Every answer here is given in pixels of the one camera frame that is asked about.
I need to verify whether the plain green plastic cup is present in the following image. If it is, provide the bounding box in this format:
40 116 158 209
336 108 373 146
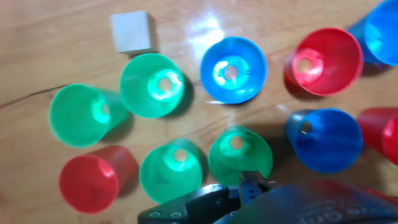
47 83 129 149

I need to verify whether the blue plastic cup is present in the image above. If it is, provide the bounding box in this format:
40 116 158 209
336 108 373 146
346 0 398 68
199 36 268 105
284 108 364 174

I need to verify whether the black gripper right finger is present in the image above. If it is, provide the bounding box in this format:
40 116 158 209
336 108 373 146
254 171 277 191

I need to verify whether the light wooden block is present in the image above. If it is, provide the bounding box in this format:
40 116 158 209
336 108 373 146
110 10 158 55

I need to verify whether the green plastic cup with print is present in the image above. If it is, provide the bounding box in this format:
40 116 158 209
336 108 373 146
207 125 274 187
138 138 203 205
119 52 186 119

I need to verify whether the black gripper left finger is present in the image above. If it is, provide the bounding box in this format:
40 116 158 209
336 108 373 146
137 170 259 224

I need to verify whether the red plastic cup with print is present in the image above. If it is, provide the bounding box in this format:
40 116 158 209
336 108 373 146
58 144 137 215

